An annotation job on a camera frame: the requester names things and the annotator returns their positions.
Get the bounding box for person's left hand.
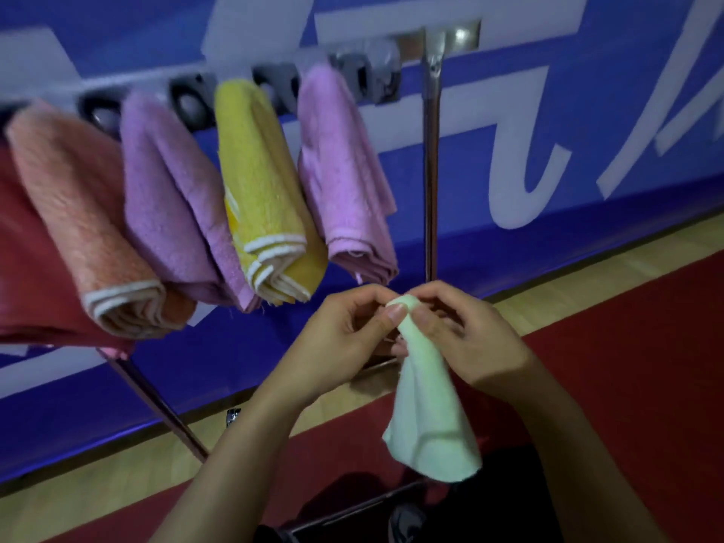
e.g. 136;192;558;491
257;283;410;412

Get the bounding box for person's right hand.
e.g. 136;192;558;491
391;279;539;397

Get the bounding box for pale green towel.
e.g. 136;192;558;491
382;293;483;484

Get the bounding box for purple towel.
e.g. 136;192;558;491
296;64;400;287
119;93;262;314

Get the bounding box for yellow white cloth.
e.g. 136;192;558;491
213;78;330;307

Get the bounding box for metal drying rack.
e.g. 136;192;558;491
0;19;483;535

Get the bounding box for orange patterned towel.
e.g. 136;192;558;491
5;101;199;341

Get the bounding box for pink towel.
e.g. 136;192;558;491
0;146;137;360

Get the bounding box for person's left forearm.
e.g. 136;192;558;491
149;389;306;543

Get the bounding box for person's right forearm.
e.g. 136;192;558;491
492;361;671;543

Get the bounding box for person's black trousers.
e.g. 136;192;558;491
251;443;566;543

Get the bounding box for person's right grey shoe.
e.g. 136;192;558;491
387;502;428;543

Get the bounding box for blue banner with white print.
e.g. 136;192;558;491
0;0;724;486

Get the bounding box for grey plastic clip rail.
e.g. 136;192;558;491
0;38;403;142

